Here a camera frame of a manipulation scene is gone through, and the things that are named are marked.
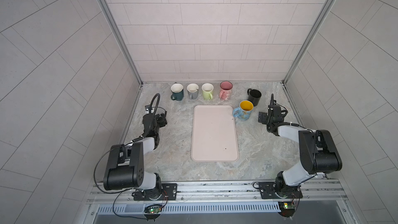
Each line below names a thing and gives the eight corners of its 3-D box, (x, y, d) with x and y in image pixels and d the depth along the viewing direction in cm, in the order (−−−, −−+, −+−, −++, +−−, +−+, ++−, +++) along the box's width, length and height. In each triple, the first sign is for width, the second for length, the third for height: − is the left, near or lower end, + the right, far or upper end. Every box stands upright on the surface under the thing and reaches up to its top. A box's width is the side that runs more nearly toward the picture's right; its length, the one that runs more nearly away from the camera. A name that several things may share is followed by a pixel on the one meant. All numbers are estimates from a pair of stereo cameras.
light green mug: (201, 103, 106) (201, 94, 99) (202, 92, 113) (201, 83, 105) (213, 103, 106) (214, 94, 99) (213, 92, 113) (213, 83, 105)
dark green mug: (172, 104, 105) (169, 95, 97) (174, 92, 113) (171, 82, 105) (183, 104, 105) (181, 95, 97) (185, 92, 113) (183, 82, 105)
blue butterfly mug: (233, 120, 97) (235, 111, 89) (232, 109, 102) (234, 100, 95) (251, 120, 97) (255, 111, 89) (248, 109, 102) (252, 100, 95)
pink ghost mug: (219, 101, 106) (220, 92, 98) (218, 89, 113) (219, 80, 105) (232, 101, 106) (234, 93, 98) (230, 89, 113) (232, 80, 105)
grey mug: (187, 103, 106) (185, 94, 99) (188, 92, 113) (187, 83, 106) (198, 103, 106) (197, 94, 99) (198, 92, 113) (198, 83, 106)
